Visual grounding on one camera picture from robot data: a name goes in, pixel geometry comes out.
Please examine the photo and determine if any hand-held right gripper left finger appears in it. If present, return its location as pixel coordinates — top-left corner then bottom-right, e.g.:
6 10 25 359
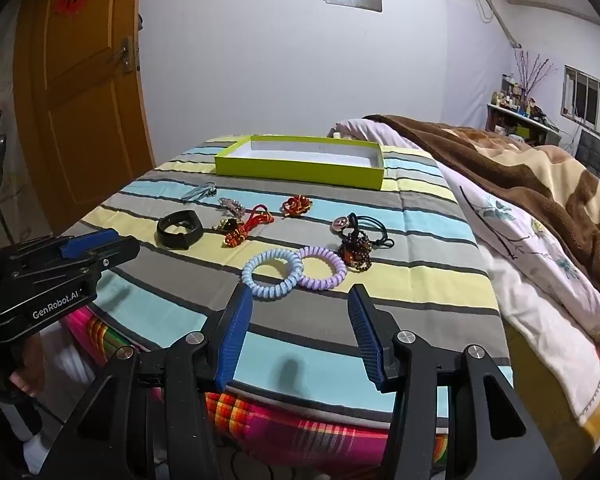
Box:
30 282 254 480

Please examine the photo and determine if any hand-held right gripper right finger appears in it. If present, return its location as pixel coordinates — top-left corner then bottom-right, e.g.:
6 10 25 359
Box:
346 284 563 480

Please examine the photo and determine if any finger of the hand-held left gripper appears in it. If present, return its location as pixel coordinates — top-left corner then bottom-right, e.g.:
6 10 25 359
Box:
7 228 122 275
12 236 141 291

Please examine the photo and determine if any black wristband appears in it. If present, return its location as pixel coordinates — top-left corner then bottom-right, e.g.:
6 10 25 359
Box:
156 208 203 250

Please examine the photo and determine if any blue spiral hair tie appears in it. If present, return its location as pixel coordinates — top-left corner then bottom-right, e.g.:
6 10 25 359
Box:
241 249 303 302

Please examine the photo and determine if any purple spiral hair tie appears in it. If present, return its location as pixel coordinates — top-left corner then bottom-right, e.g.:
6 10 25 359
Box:
295 246 348 291

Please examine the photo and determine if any brown beaded hair tie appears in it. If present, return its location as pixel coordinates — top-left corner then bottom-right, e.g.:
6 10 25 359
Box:
337 230 373 273

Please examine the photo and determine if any red cord bracelet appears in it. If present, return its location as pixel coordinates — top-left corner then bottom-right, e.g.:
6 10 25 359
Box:
212 203 276 248

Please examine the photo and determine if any black button hair tie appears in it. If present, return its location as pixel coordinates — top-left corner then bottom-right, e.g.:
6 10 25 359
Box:
330 212 396 250

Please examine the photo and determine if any green cardboard box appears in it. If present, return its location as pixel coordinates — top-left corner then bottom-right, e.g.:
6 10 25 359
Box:
214 135 386 191

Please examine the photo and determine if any blue hair clip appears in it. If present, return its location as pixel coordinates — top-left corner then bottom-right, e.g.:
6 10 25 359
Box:
182 181 218 203

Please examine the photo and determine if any wooden door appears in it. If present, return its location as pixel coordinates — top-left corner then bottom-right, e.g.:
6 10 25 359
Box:
12 0 156 233

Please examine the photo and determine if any red knot ornament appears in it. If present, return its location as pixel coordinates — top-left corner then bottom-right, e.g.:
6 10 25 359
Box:
281 195 313 218

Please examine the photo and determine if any floral white quilt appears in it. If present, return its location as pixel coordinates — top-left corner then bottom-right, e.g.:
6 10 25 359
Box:
330 119 600 436

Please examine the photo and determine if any tan mattress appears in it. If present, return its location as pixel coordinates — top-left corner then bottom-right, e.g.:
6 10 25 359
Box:
505 320 596 461

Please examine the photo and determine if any metal door lock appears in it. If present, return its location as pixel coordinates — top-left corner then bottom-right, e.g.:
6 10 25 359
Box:
114 36 140 75

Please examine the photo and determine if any brown fleece blanket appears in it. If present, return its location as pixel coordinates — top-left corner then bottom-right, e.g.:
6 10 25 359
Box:
362 115 600 306

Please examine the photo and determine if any white shelf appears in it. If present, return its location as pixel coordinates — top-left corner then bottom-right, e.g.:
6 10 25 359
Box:
486 102 561 148

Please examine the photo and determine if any group of bottles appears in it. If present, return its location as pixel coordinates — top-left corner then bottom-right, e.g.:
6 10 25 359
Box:
490 72 546 116

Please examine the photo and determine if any vase of branches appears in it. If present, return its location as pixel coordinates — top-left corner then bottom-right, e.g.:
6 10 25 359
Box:
512 47 553 106

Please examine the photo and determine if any window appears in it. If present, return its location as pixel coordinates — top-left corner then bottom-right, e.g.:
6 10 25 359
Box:
561 65 600 143

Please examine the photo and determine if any wall pipe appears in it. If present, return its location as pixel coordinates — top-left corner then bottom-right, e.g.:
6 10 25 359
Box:
475 0 523 51

